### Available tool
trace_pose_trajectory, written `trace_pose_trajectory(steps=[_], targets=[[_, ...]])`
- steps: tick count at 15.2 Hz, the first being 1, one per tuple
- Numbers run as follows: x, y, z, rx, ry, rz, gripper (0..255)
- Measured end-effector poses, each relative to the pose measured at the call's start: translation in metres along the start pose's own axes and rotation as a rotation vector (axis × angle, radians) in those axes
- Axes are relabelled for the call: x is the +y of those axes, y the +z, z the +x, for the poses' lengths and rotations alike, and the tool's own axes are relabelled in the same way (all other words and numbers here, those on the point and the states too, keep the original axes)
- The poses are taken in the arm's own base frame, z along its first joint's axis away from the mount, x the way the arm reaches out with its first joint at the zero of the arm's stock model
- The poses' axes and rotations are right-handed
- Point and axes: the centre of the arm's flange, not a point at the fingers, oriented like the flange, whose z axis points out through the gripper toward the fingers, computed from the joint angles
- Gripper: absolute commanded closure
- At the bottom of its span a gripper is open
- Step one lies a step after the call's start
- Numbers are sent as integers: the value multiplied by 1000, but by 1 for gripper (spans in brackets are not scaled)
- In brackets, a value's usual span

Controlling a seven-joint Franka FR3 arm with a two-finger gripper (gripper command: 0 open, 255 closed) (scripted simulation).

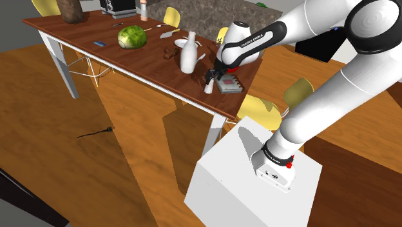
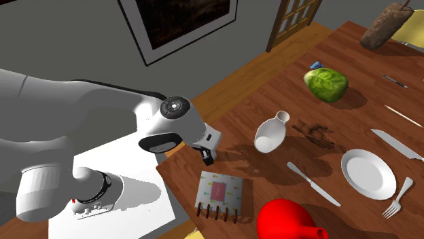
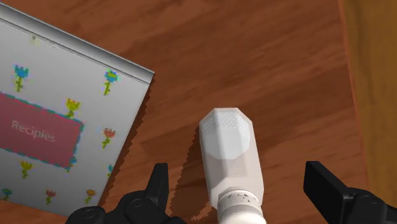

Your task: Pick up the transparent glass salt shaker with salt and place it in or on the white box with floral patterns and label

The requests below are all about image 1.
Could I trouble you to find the black cabinet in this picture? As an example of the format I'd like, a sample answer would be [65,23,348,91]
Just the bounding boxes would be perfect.
[294,26,350,63]

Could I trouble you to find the black cable with plug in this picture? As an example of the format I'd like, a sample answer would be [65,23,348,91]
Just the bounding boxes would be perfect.
[76,126,114,139]

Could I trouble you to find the white bottle vase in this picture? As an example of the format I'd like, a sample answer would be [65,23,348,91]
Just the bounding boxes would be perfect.
[180,31,198,75]

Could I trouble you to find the spiral notebook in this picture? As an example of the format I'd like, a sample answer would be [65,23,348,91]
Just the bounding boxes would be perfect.
[215,73,245,94]

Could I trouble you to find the brown trunk-shaped vase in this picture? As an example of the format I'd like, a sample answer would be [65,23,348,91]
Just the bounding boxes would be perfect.
[56,0,84,25]

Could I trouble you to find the brown figure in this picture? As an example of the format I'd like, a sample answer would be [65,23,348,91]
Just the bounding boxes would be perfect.
[162,46,182,61]

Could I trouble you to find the green lettuce head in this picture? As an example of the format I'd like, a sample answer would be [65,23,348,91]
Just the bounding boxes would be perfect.
[117,25,148,50]

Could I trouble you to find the black appliance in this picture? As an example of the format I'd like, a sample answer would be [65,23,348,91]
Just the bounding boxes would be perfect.
[99,0,138,16]

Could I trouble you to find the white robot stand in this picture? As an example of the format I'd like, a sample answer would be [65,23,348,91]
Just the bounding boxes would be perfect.
[183,115,323,227]

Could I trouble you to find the white plate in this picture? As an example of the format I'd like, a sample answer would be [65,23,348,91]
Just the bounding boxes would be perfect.
[173,38,199,49]

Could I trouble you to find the yellow chair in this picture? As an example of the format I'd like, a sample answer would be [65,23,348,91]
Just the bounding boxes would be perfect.
[283,77,315,113]
[163,6,182,28]
[31,0,62,17]
[236,94,283,132]
[216,26,229,43]

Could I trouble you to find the small white shaker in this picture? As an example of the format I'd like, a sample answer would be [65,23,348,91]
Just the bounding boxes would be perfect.
[204,78,215,95]

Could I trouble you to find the grey stone counter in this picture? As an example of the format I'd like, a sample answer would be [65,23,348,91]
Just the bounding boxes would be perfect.
[146,0,283,42]

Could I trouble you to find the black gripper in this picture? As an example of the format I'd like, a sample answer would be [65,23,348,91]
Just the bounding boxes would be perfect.
[204,59,228,85]

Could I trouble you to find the tan pepper mill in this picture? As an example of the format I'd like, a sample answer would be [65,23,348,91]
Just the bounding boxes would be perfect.
[140,0,149,22]

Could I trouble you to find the grey spatula with yellow handle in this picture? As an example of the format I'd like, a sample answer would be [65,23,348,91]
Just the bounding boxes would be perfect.
[159,28,181,40]

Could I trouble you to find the brown table with white legs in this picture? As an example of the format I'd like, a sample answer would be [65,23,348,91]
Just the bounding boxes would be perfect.
[21,9,263,158]

